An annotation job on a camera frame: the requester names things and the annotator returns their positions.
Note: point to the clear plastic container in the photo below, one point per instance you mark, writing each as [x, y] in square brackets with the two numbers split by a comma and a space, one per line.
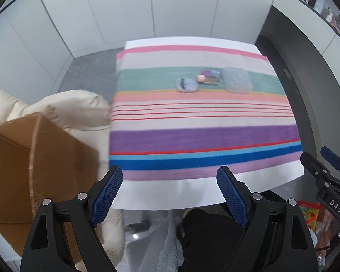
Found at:
[238, 80]

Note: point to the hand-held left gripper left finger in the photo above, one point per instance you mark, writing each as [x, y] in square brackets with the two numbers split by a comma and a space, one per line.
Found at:
[107, 195]

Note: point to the brown cardboard box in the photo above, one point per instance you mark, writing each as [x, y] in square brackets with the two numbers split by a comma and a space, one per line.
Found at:
[11, 175]

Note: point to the striped colourful cloth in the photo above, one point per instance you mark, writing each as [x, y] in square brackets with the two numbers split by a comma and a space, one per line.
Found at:
[201, 136]

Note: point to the person's legs in black trousers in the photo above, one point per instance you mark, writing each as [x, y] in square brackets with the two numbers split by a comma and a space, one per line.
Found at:
[209, 238]

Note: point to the cream padded armchair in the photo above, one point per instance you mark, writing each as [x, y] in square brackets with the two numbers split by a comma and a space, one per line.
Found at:
[73, 104]

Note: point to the small pale bottle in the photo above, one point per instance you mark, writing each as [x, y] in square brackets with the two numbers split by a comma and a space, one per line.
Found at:
[329, 17]

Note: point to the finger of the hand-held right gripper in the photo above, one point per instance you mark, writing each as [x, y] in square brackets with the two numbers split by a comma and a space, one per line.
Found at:
[333, 157]
[314, 165]

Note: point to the person's right hand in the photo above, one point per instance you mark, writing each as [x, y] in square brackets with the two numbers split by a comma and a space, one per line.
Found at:
[325, 238]

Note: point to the small pink item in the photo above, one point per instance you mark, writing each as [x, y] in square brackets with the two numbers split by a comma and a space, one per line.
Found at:
[201, 78]

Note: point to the white tall cabinets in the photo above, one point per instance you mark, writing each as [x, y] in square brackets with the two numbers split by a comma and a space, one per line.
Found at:
[130, 11]

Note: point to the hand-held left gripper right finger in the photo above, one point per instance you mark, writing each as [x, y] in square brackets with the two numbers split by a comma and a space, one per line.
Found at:
[232, 195]

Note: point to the white bottle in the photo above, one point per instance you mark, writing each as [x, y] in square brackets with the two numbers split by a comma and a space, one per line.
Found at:
[320, 0]

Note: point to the colourful packet on floor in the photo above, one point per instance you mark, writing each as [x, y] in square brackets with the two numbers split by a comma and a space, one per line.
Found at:
[310, 215]

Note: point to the grey pouch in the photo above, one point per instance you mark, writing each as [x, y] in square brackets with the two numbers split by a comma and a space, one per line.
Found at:
[187, 85]

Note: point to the fluffy rug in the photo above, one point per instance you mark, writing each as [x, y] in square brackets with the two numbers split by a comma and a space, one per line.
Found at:
[164, 249]

